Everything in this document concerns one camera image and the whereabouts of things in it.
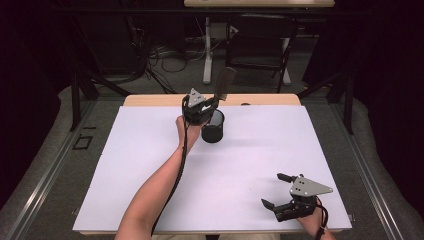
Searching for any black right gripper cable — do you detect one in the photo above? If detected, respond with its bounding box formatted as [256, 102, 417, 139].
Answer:
[314, 197, 330, 240]

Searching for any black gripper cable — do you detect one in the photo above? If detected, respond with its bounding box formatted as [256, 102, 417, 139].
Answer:
[314, 197, 330, 240]
[150, 99, 192, 236]

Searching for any tangle of floor cables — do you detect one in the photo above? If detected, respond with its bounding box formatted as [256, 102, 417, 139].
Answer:
[131, 16, 208, 95]

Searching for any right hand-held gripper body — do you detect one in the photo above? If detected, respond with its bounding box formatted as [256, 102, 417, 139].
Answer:
[274, 173, 334, 223]

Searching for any black metal stand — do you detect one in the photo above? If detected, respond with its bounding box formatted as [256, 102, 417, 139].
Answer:
[69, 70, 133, 133]
[297, 70, 355, 136]

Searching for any black folding chair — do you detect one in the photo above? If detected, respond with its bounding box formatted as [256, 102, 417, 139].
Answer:
[222, 13, 300, 95]

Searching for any white board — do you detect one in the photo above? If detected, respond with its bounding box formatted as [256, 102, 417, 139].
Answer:
[72, 105, 353, 234]

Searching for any black comb with handle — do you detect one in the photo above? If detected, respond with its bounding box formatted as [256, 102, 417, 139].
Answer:
[213, 66, 238, 103]

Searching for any wooden desk with white legs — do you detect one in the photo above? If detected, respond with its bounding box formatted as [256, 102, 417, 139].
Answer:
[183, 0, 336, 85]

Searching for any black horizontal frame bar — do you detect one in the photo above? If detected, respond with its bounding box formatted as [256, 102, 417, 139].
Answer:
[49, 7, 371, 16]

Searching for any black mesh pen holder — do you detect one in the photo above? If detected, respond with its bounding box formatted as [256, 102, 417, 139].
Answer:
[200, 109, 226, 144]

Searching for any person's left hand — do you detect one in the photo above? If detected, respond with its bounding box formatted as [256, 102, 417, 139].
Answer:
[175, 114, 203, 152]

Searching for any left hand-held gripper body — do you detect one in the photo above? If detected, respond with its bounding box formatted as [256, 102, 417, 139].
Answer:
[181, 87, 218, 127]

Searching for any white box under desk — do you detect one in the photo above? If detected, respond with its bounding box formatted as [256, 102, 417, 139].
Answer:
[209, 21, 240, 42]

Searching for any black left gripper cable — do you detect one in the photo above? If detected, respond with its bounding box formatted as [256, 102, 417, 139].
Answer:
[150, 99, 192, 236]

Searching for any person's right hand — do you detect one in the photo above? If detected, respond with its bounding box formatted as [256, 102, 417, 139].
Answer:
[295, 199, 327, 236]

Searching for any light wooden table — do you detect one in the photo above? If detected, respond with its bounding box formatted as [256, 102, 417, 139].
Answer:
[78, 93, 345, 236]

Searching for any aluminium floor rail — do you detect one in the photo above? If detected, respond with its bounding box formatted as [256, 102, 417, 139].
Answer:
[328, 99, 407, 240]
[5, 99, 98, 240]

